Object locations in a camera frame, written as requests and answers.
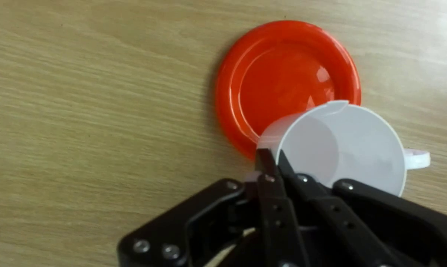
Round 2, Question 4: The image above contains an orange plastic plate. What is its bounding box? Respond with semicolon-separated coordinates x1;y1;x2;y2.
213;20;362;158

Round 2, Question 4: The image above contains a white plastic mug cup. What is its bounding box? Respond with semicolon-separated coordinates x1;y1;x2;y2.
256;101;430;196

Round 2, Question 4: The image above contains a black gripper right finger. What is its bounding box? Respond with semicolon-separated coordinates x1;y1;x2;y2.
279;152;396;267

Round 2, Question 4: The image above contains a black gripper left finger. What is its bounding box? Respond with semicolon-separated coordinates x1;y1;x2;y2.
256;149;308;267

